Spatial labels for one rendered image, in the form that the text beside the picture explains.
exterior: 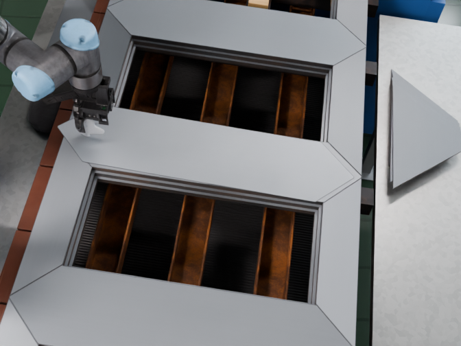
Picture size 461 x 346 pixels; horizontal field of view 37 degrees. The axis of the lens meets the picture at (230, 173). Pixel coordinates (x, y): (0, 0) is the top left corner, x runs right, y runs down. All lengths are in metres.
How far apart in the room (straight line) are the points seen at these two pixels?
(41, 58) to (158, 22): 0.62
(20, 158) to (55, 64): 0.56
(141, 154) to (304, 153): 0.40
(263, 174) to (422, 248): 0.44
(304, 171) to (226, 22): 0.53
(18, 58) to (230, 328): 0.70
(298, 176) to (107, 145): 0.47
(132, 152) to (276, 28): 0.58
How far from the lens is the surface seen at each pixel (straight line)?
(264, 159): 1.73
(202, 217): 1.83
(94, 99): 1.62
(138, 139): 1.75
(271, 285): 1.75
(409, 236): 1.82
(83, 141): 1.75
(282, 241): 1.81
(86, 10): 2.25
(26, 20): 3.29
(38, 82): 1.44
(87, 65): 1.51
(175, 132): 1.76
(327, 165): 1.74
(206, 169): 1.70
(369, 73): 2.08
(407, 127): 1.96
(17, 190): 1.91
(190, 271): 1.75
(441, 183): 1.93
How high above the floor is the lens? 2.26
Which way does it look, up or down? 56 degrees down
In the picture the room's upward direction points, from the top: 7 degrees clockwise
